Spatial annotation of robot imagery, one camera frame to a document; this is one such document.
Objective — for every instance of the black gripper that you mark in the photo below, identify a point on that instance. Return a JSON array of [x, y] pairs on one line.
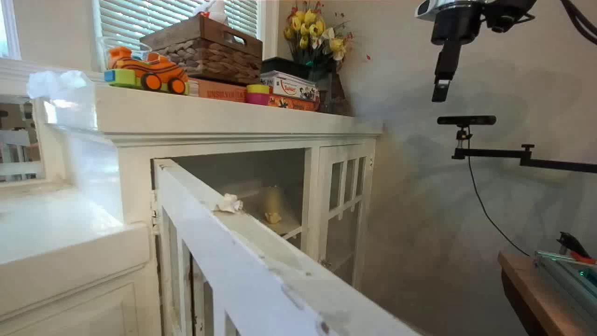
[[457, 25]]

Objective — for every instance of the black tray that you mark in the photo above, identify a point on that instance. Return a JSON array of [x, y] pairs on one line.
[[279, 64]]

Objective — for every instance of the white closed cabinet door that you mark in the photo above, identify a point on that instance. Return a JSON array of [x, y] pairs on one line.
[[324, 206]]

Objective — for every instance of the white tall cabinet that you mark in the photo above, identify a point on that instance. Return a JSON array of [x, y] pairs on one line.
[[216, 115]]

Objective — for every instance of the white open cabinet door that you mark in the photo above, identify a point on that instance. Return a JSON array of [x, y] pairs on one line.
[[248, 262]]

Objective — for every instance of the white low cabinet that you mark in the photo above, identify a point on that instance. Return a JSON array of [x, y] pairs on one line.
[[61, 249]]

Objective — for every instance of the dark vase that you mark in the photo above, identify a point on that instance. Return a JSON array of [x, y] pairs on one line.
[[332, 94]]

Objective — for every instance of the yellow flower bouquet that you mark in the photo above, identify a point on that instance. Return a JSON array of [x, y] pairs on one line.
[[313, 31]]

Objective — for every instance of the white board game box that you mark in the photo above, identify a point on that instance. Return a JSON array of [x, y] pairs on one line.
[[291, 87]]

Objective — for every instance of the orange board game box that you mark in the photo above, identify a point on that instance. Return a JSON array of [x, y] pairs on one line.
[[294, 103]]

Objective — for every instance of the yellow and pink cup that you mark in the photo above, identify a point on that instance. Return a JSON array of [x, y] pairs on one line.
[[257, 94]]

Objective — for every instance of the small yellow rabbit figurine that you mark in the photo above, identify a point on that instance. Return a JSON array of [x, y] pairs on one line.
[[272, 208]]

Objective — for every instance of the orange wooden box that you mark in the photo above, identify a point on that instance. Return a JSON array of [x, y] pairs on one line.
[[216, 90]]

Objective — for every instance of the brown wicker basket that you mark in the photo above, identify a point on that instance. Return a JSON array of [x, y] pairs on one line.
[[210, 59]]

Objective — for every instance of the white tissue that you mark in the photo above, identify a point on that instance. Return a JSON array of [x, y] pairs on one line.
[[216, 12]]

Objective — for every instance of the wooden table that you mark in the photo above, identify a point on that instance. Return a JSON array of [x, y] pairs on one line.
[[528, 292]]

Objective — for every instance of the small white crumpled object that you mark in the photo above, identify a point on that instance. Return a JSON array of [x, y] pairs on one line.
[[227, 204]]

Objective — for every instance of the orange toy truck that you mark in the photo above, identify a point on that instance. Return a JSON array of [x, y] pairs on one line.
[[158, 72]]

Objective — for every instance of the black stereo camera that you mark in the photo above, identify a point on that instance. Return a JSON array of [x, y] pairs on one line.
[[466, 120]]

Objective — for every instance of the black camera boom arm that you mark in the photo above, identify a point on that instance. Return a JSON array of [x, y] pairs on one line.
[[496, 152]]

